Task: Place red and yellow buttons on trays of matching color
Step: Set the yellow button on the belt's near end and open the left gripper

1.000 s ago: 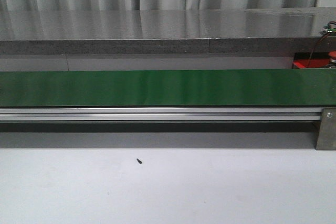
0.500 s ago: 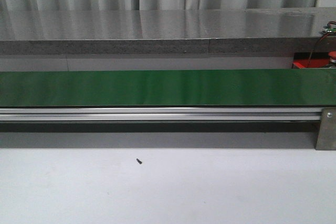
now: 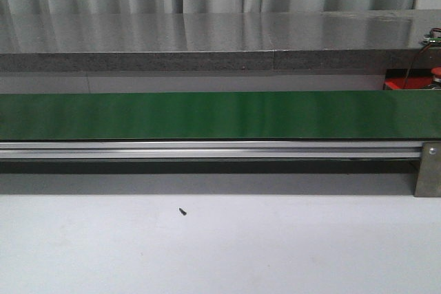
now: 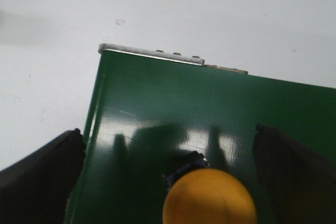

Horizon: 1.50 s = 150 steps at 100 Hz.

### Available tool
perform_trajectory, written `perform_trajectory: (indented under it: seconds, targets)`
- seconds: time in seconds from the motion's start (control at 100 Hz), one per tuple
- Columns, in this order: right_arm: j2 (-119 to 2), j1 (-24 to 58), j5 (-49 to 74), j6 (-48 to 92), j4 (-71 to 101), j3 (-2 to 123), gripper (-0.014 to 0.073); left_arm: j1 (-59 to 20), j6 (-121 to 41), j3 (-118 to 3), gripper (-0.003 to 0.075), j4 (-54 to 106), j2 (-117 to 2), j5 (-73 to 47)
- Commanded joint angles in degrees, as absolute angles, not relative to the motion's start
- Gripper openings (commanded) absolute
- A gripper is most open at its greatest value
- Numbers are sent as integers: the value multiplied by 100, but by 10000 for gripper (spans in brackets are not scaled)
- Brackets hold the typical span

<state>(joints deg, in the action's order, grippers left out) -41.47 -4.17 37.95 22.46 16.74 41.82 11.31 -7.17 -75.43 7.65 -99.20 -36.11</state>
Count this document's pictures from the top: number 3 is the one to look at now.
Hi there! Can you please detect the aluminium conveyor rail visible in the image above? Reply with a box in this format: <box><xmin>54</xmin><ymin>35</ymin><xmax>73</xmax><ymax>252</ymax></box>
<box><xmin>1</xmin><ymin>140</ymin><xmax>423</xmax><ymax>160</ymax></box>

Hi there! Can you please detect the red plate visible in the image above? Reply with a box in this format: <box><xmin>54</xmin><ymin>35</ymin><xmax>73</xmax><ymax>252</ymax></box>
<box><xmin>383</xmin><ymin>69</ymin><xmax>440</xmax><ymax>90</ymax></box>

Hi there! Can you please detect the green conveyor belt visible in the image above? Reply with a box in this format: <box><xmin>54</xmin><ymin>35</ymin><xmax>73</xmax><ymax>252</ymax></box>
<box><xmin>1</xmin><ymin>90</ymin><xmax>440</xmax><ymax>140</ymax></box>

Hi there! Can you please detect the red mushroom push button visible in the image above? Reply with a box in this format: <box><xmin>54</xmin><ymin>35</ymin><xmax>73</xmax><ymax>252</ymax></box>
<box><xmin>427</xmin><ymin>67</ymin><xmax>441</xmax><ymax>90</ymax></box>

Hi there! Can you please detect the grey stone shelf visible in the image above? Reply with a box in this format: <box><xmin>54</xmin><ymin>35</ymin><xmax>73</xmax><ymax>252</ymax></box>
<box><xmin>1</xmin><ymin>10</ymin><xmax>440</xmax><ymax>72</ymax></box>

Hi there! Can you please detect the grey metal bracket plate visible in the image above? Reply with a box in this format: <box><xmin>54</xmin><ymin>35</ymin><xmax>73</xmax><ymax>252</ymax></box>
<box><xmin>414</xmin><ymin>142</ymin><xmax>441</xmax><ymax>198</ymax></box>

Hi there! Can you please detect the small green circuit board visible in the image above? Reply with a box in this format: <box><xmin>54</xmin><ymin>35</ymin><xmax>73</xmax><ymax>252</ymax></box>
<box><xmin>420</xmin><ymin>28</ymin><xmax>441</xmax><ymax>46</ymax></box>

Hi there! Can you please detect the red black wire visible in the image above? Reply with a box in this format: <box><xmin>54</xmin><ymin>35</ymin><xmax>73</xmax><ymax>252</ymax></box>
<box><xmin>400</xmin><ymin>27</ymin><xmax>441</xmax><ymax>91</ymax></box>

